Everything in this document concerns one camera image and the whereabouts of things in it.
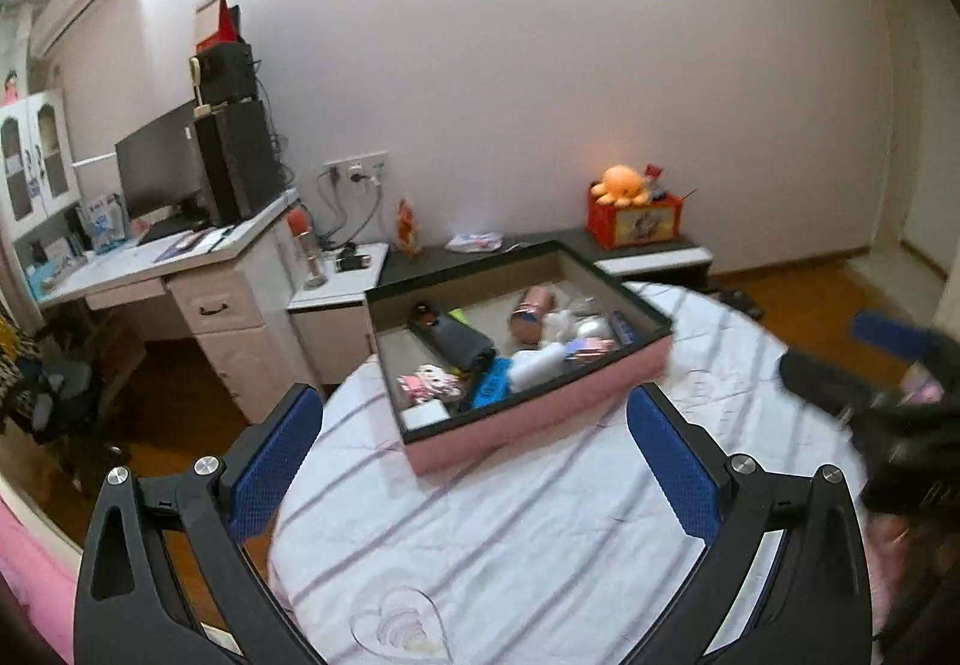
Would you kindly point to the pink doll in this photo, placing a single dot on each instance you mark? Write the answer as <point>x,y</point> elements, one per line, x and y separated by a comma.
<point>10,86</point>

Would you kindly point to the black slippers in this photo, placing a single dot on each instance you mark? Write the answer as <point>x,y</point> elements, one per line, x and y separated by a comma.
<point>739,303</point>

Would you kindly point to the black computer tower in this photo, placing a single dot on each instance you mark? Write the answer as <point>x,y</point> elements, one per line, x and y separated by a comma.
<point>240,162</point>

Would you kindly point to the black remote control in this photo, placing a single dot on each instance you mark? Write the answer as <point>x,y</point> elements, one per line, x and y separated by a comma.
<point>461,339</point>

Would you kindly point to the black office chair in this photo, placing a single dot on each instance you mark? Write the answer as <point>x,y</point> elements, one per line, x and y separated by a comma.
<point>67,395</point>

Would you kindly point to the red snack bag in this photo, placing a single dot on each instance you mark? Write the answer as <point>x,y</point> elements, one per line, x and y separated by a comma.
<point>409,230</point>

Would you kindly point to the yellow patterned cloth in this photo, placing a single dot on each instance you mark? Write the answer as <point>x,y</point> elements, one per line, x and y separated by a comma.
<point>7,357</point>

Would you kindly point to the small black device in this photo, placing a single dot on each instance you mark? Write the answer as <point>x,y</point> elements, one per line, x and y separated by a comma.
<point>352,258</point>

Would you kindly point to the pink bed cover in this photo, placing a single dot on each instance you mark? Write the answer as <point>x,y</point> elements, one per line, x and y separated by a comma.
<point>34,575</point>

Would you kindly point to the rose gold cylinder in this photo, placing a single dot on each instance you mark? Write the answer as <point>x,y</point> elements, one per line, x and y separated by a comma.
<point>534,312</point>

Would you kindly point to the black white low cabinet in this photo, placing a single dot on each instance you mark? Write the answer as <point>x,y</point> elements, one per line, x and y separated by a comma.
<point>652,260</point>

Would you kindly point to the white plastic packet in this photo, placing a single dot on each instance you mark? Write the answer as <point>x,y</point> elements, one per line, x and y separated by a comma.
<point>474,242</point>

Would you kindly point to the black monitor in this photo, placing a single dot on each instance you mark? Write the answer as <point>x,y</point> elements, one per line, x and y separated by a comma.
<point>157,162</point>

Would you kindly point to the small red white carton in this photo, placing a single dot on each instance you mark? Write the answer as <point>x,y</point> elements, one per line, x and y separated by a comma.
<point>655,173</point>

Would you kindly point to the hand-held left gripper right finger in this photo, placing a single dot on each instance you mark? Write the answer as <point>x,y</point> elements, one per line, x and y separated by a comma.
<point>675,470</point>

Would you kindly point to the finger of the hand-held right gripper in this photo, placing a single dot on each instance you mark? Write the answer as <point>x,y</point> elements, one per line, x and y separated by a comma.
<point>821,380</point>
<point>889,331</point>

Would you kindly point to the pink cat figure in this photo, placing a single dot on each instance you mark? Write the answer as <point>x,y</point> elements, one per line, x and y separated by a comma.
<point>424,381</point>

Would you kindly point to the orange octopus plush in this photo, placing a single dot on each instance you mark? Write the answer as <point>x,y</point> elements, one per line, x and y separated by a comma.
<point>621,183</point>

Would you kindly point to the white striped tablecloth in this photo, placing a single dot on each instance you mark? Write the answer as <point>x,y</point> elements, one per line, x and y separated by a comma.
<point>525,522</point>

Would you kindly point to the blue gold slim box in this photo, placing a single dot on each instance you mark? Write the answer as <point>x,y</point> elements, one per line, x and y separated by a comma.
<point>624,327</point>

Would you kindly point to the black hair clip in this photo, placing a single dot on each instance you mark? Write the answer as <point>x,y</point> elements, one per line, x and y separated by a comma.
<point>424,314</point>

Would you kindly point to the white glass-door cabinet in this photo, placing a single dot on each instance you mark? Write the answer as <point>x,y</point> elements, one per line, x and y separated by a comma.
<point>34,155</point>

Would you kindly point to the white door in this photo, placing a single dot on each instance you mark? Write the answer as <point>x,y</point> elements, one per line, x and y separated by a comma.
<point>934,185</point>

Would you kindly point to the red picture storage box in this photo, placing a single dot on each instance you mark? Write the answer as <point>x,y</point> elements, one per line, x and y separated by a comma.
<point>637,222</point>

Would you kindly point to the pink storage box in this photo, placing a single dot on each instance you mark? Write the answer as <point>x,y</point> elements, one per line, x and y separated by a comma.
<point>525,425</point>

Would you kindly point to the black speaker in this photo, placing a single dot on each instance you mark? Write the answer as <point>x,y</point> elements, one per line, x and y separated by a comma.
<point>225,72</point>

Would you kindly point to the blue tube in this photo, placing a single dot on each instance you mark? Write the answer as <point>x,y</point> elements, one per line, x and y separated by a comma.
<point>495,386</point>

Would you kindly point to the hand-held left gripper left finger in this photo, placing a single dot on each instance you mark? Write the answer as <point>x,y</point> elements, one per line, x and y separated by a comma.
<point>274,462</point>

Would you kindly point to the purple mouse pad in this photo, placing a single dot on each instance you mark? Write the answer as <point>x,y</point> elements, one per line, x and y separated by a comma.
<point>191,245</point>

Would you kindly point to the clear bottle orange cap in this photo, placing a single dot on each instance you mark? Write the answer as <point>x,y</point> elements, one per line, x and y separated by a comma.
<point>307,252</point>

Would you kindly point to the cream small ornament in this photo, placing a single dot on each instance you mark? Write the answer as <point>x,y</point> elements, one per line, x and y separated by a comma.
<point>199,83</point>

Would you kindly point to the red desk calendar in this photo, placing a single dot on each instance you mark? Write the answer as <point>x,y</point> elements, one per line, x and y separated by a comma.
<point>217,23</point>

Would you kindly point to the white nightstand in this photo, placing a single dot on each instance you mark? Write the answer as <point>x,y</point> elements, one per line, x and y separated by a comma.
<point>330,327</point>

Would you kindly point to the blue white carton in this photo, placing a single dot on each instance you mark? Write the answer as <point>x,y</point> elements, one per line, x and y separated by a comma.
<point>103,222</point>

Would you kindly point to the white desk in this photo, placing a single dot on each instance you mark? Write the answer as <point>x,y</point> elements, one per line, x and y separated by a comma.
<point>225,320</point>

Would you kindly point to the black keyboard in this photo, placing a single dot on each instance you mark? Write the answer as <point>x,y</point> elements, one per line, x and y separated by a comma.
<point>172,231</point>

